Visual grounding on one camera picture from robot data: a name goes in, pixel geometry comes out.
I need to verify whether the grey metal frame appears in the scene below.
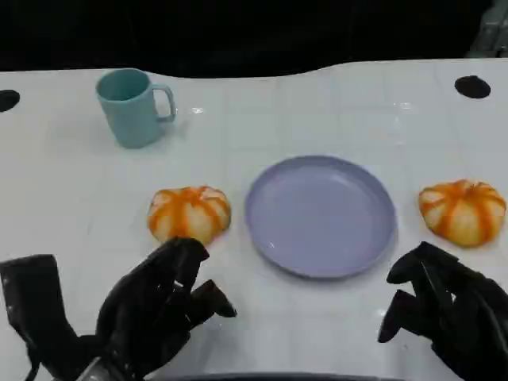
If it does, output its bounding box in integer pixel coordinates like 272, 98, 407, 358
466, 0, 508, 60

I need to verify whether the pale green mug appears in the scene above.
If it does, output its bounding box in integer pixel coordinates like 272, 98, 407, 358
94, 67, 177, 150

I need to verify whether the lilac plate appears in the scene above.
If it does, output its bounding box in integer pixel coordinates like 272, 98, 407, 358
244, 155, 398, 279

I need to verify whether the black table cable hole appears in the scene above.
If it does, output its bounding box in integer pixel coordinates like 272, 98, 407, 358
454, 75, 492, 99
0, 89, 21, 113

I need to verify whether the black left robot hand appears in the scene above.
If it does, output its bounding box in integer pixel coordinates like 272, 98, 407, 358
95, 237, 238, 379

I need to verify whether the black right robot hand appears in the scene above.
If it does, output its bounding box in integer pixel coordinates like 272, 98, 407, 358
377, 241, 508, 381

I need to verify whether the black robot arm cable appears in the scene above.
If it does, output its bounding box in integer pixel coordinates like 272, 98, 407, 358
22, 347, 43, 381

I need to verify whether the orange and white bread roll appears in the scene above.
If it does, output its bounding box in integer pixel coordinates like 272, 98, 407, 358
147, 185, 233, 246
418, 179, 508, 249

